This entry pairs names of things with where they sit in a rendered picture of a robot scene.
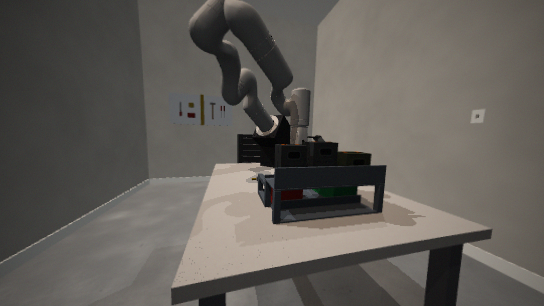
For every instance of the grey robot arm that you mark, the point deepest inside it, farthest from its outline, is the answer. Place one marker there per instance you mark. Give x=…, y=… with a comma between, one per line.
x=207, y=28

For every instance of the black metal shelf rack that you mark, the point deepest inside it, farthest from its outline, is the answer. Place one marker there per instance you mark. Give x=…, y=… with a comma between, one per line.
x=314, y=208

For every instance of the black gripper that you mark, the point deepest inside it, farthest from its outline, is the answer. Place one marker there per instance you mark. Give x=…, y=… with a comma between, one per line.
x=298, y=135

